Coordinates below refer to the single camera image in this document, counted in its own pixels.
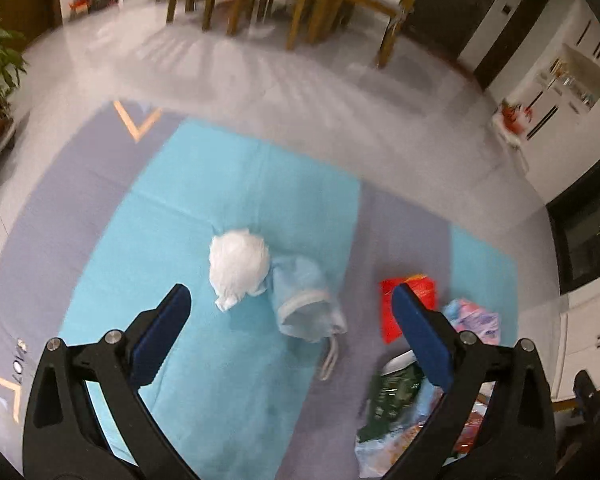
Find red and white bag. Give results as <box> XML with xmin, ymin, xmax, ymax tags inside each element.
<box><xmin>489</xmin><ymin>100</ymin><xmax>532</xmax><ymax>148</ymax></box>

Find blue face mask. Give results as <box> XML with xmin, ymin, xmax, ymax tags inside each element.
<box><xmin>268</xmin><ymin>255</ymin><xmax>348</xmax><ymax>382</ymax></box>

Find teal and grey floor mat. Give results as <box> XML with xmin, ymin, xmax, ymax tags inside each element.
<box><xmin>0</xmin><ymin>105</ymin><xmax>518</xmax><ymax>479</ymax></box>

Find wooden chair with cushion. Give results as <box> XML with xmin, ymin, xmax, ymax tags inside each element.
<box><xmin>308</xmin><ymin>0</ymin><xmax>416</xmax><ymax>68</ymax></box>

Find white cabinet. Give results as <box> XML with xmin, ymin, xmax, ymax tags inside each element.
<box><xmin>512</xmin><ymin>0</ymin><xmax>600</xmax><ymax>203</ymax></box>

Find green snack bag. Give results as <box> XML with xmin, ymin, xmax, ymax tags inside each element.
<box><xmin>356</xmin><ymin>350</ymin><xmax>425</xmax><ymax>442</ymax></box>

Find red paper envelope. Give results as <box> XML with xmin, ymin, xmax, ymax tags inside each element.
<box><xmin>378</xmin><ymin>274</ymin><xmax>439</xmax><ymax>346</ymax></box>

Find clear printed snack bag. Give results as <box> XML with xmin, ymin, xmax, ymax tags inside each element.
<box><xmin>354</xmin><ymin>380</ymin><xmax>488</xmax><ymax>479</ymax></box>

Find white tissue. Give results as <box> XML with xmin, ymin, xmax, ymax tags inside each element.
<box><xmin>209</xmin><ymin>229</ymin><xmax>271</xmax><ymax>312</ymax></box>

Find pink floral wrapper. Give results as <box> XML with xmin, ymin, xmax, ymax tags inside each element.
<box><xmin>442</xmin><ymin>298</ymin><xmax>501</xmax><ymax>344</ymax></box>

